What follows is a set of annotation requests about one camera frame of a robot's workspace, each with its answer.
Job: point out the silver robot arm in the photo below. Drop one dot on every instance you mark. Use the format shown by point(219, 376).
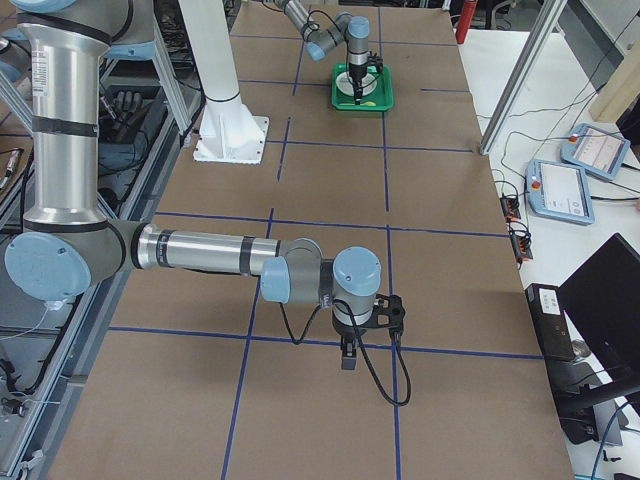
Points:
point(69, 245)
point(345, 28)

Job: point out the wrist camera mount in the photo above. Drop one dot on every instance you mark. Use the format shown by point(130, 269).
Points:
point(388, 313)
point(374, 63)

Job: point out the green plastic tray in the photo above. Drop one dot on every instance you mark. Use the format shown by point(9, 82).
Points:
point(383, 94)

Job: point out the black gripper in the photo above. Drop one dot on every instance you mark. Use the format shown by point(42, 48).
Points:
point(345, 330)
point(356, 74)

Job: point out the wooden beam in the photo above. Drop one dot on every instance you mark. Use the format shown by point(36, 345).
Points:
point(620, 91)

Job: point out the aluminium frame post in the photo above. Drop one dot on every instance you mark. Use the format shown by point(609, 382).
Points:
point(532, 49)

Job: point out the near teach pendant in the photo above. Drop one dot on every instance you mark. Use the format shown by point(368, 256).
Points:
point(559, 191)

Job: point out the teach pendant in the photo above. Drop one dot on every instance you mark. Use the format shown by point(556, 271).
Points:
point(598, 152)
point(559, 191)

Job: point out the black monitor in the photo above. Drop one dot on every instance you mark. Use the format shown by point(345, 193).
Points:
point(601, 299)

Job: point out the white round plate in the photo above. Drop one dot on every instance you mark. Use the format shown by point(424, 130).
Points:
point(345, 84)

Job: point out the red cylinder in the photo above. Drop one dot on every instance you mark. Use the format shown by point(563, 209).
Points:
point(465, 20)

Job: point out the far teach pendant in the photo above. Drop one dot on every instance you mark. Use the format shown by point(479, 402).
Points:
point(598, 152)

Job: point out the black computer box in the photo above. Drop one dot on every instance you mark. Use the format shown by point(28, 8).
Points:
point(549, 320)

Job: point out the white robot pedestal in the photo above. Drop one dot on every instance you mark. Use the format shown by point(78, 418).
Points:
point(229, 132)

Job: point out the orange black connector strip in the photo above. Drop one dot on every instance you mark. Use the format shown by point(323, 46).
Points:
point(510, 206)

